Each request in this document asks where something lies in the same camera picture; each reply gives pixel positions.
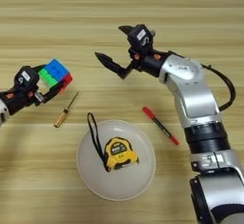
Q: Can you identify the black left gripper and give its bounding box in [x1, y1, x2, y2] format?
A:
[0, 63, 70, 116]

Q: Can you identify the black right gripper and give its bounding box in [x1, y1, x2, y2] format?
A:
[93, 24, 172, 80]

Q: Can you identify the multicoloured puzzle cube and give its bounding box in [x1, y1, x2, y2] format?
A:
[36, 58, 74, 94]

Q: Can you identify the small amber-handled screwdriver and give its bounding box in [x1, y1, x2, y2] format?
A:
[53, 91, 81, 129]

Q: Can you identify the red black pen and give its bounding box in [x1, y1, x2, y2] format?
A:
[141, 106, 181, 147]

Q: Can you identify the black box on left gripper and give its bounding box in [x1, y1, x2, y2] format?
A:
[13, 65, 41, 90]

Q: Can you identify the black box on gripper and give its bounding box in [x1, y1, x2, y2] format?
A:
[13, 65, 41, 90]
[128, 24, 157, 50]

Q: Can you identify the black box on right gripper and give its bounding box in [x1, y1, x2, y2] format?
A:
[128, 24, 157, 50]

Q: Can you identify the yellow black tape measure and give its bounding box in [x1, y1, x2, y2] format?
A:
[87, 112, 141, 173]

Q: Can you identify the round white plate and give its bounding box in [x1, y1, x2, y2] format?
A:
[75, 119, 157, 202]

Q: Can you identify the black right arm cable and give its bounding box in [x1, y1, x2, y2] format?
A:
[199, 62, 237, 112]

